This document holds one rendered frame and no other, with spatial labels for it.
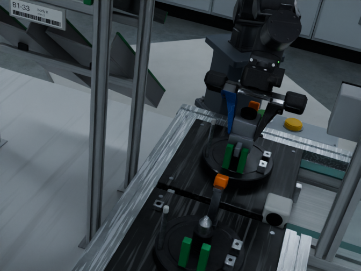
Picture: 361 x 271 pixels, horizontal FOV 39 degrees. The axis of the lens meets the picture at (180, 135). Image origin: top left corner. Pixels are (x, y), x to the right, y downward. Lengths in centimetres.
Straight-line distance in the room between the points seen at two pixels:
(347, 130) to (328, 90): 281
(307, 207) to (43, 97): 72
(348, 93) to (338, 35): 325
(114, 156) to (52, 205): 20
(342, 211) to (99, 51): 44
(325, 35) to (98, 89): 334
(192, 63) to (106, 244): 88
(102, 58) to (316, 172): 55
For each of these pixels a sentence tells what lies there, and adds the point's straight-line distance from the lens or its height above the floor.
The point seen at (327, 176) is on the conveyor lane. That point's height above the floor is 94.
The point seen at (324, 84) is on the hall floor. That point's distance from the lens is 364.
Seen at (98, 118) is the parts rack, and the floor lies 114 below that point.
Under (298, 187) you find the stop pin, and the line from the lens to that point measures 100.
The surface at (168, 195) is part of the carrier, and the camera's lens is 90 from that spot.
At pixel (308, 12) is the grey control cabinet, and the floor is 30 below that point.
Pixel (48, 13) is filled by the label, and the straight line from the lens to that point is 73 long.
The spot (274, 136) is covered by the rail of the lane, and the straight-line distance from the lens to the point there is 114.
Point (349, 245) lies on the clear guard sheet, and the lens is 88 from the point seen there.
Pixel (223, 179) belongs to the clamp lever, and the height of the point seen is 107.
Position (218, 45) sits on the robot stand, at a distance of 124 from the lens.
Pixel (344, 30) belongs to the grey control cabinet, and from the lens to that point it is 398.
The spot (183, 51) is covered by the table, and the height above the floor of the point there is 86.
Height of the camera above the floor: 157
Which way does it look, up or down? 35 degrees down
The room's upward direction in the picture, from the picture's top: 9 degrees clockwise
